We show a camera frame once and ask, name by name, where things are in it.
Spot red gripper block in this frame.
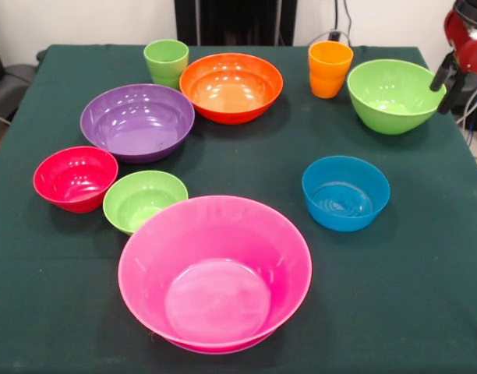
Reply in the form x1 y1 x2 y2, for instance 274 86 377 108
429 7 477 115

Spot large green plastic bowl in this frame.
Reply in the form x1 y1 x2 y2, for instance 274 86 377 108
347 58 447 136

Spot blue plastic bowl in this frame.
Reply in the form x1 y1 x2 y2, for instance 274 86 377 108
302 155 391 233

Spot orange plastic bowl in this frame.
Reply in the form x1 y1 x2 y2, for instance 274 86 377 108
178 53 284 126

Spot green plastic cup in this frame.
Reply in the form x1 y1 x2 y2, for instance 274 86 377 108
143 39 190 90

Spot pink plastic bowl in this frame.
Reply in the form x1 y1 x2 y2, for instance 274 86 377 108
118 195 313 355

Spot small green plastic bowl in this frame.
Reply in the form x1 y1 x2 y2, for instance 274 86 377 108
102 170 189 236

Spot red plastic bowl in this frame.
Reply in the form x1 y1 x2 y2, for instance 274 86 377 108
32 146 119 214

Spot orange plastic cup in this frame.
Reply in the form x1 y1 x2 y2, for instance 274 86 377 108
307 41 355 100

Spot black cabinet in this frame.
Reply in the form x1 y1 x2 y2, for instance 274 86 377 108
174 0 298 47

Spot purple plastic bowl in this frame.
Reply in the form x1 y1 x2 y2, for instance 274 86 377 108
79 83 196 164

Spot dark green tablecloth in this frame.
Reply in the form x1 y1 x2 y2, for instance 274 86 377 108
0 44 477 374

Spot black chair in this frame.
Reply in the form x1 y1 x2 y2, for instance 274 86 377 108
0 26 48 125

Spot blue and white cables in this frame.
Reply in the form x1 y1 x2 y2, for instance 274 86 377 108
456 79 477 133

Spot black wall plug cable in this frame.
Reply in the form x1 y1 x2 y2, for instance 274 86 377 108
328 0 355 46

